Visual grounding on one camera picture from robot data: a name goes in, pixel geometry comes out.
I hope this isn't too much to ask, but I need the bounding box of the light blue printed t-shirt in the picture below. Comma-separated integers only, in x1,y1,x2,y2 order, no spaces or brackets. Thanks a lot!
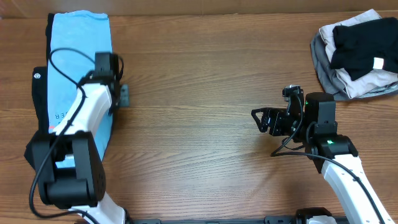
46,10,114,162

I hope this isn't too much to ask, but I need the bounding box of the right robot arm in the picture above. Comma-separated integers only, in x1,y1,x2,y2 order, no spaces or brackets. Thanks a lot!
251,91,393,223

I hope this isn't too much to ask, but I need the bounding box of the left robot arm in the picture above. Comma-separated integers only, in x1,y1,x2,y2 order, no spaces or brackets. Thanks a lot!
29,52,132,224

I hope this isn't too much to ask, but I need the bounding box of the grey folded garment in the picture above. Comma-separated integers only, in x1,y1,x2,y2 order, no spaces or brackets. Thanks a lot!
310,33,397,101

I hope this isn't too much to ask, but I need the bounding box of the black garment with logo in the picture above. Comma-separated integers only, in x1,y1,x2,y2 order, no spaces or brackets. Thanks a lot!
24,13,55,169

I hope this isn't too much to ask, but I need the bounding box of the beige folded garment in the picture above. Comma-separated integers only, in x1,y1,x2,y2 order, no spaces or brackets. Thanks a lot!
318,9,397,100

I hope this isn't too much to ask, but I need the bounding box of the black folded garment on pile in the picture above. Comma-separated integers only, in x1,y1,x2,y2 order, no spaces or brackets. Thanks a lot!
330,17,397,81

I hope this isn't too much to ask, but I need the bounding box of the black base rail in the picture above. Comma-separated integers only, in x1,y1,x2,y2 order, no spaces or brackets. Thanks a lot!
131,215,296,224

